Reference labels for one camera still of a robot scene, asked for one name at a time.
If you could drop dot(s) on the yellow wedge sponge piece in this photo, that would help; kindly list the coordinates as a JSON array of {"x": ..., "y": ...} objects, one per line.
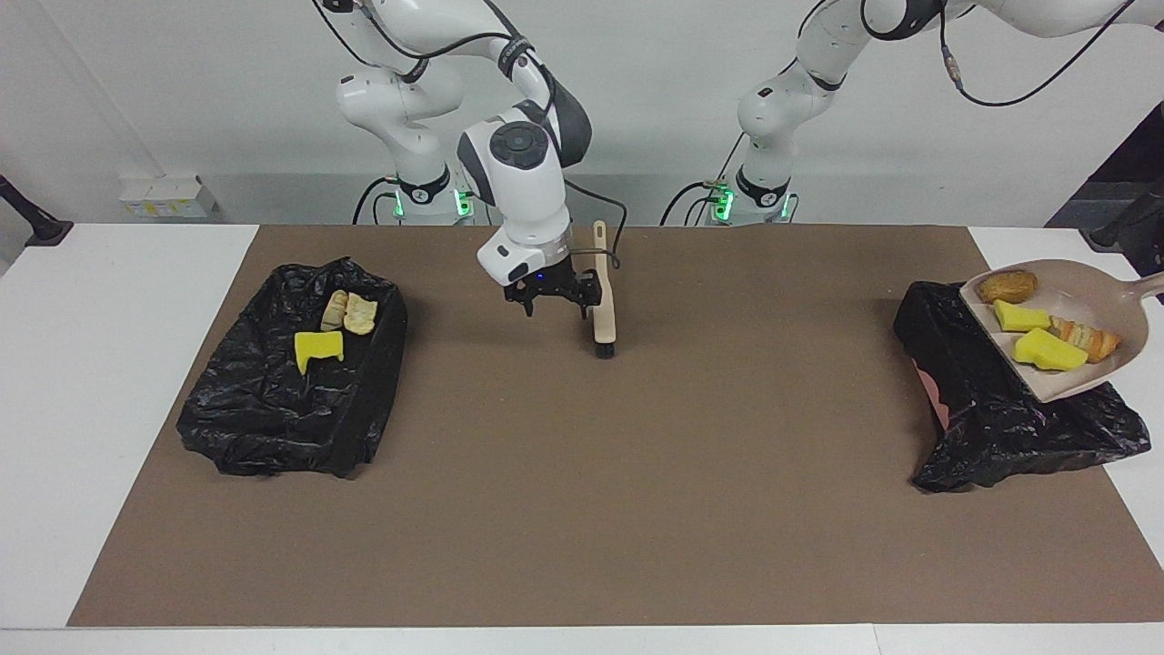
[{"x": 1018, "y": 317}]

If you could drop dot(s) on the toy croissant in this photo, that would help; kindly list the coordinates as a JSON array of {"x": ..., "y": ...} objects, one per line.
[
  {"x": 361, "y": 315},
  {"x": 1096, "y": 341},
  {"x": 335, "y": 311}
]

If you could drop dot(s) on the black bag lined pink bin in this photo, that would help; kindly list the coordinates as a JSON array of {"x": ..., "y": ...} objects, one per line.
[{"x": 1000, "y": 437}]

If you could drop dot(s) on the dark background panel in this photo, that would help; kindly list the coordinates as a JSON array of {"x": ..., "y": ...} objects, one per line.
[{"x": 1137, "y": 164}]

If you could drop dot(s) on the beige plastic dustpan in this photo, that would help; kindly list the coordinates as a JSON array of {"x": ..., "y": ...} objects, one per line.
[{"x": 1073, "y": 291}]

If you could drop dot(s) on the beige hand brush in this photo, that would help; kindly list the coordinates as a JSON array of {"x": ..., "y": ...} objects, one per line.
[{"x": 604, "y": 309}]

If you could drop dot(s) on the brown table mat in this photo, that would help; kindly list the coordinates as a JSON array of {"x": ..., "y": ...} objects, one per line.
[{"x": 582, "y": 564}]

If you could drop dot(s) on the yellow notched sponge piece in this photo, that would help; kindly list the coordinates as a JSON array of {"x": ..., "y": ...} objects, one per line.
[{"x": 316, "y": 346}]

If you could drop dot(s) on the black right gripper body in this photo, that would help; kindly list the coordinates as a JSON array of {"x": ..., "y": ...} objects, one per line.
[{"x": 546, "y": 277}]

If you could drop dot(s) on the white wall socket box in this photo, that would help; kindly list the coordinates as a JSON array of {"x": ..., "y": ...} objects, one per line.
[{"x": 168, "y": 198}]

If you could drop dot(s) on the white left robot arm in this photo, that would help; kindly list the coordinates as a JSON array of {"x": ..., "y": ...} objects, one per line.
[{"x": 773, "y": 100}]

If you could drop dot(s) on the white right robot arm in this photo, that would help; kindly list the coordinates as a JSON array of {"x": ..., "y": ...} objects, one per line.
[{"x": 523, "y": 191}]

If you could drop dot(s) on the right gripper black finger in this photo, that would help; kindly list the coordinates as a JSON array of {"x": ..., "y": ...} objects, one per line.
[
  {"x": 523, "y": 293},
  {"x": 588, "y": 289}
]

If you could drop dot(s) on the brown toy bread roll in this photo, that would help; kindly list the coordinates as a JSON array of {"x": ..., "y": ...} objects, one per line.
[{"x": 1008, "y": 287}]

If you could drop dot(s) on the black stand foot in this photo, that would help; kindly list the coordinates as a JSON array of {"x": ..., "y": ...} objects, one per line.
[
  {"x": 1114, "y": 227},
  {"x": 36, "y": 226}
]

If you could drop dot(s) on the yellow rounded sponge piece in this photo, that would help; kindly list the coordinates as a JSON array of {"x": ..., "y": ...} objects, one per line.
[{"x": 1048, "y": 350}]

